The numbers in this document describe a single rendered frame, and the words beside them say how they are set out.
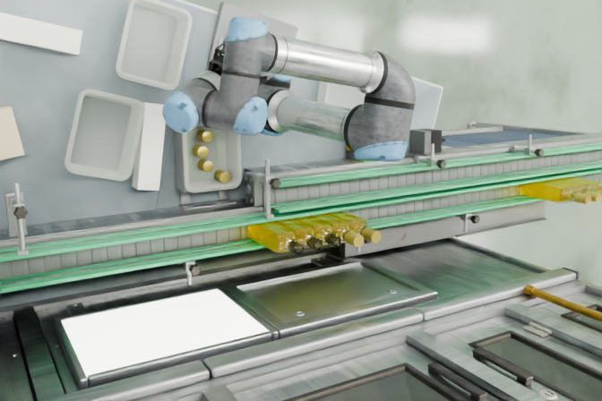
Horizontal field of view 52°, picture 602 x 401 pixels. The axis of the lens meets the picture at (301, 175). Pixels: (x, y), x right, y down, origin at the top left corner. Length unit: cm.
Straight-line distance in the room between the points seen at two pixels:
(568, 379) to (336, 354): 48
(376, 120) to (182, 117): 44
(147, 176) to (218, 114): 60
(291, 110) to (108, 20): 55
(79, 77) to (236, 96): 67
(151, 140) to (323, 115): 50
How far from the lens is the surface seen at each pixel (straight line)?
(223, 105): 119
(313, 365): 137
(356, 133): 142
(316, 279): 176
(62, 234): 167
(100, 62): 177
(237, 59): 118
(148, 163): 175
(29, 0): 175
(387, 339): 147
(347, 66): 131
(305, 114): 156
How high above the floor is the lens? 248
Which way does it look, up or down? 59 degrees down
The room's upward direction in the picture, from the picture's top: 107 degrees clockwise
